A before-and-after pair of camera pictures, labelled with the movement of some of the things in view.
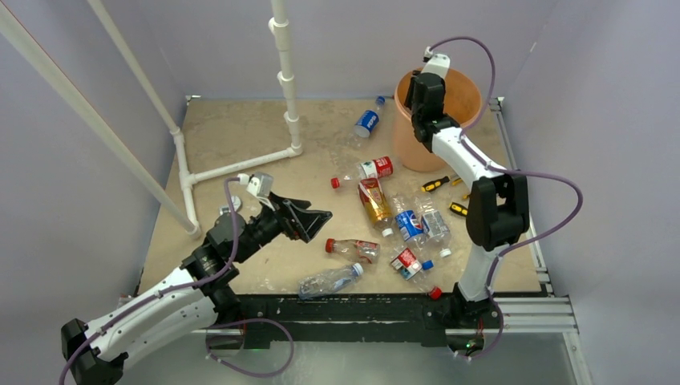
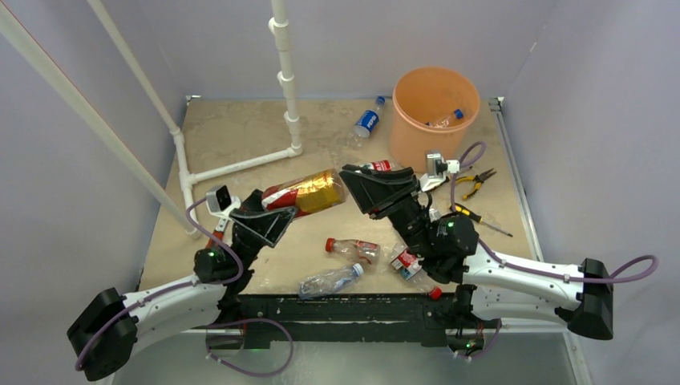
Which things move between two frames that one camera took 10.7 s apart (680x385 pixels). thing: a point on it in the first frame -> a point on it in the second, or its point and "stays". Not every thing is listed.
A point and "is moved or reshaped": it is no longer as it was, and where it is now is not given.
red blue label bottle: [412, 270] stays
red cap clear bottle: [358, 250] stays
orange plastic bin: [462, 100] stays
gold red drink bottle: [377, 205] is moved or reshaped
